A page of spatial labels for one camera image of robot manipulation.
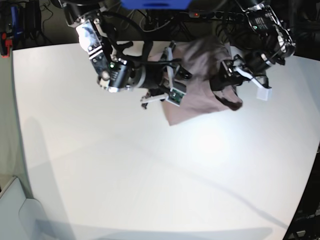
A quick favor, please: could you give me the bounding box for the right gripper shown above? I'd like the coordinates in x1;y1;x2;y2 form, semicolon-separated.
140;41;193;109

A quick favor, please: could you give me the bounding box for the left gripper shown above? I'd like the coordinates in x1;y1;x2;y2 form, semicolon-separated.
217;54;272;90

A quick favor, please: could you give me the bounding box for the mauve t-shirt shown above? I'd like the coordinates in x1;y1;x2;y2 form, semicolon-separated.
162;35;243;126

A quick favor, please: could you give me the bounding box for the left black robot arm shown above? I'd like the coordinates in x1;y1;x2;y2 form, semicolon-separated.
187;0;296;92

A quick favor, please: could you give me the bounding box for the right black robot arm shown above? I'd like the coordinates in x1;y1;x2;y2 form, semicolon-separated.
59;0;192;109

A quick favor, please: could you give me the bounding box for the blue box overhead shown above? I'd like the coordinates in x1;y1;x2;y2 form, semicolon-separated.
120;0;191;10

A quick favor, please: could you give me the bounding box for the red black clamp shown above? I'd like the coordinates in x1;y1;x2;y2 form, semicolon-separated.
0;31;13;58

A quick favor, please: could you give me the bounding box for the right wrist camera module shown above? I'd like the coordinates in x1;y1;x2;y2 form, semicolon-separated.
165;86;187;107

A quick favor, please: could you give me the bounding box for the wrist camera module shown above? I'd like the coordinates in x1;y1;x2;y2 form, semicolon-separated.
165;86;187;107
256;87;272;101

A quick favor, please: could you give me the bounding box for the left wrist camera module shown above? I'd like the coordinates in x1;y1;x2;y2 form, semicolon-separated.
256;87;272;101

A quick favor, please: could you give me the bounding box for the white power strip red switch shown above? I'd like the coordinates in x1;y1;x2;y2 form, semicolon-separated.
188;11;245;22

